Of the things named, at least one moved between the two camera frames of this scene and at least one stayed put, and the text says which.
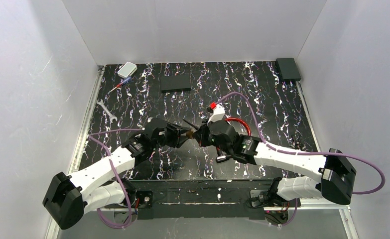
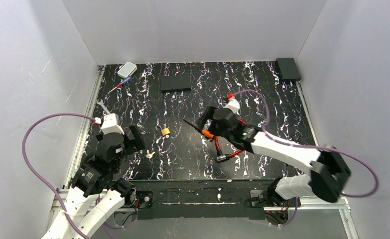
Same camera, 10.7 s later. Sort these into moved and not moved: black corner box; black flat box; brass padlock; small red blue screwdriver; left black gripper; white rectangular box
Moved: brass padlock; left black gripper
Not moved: black flat box; black corner box; white rectangular box; small red blue screwdriver
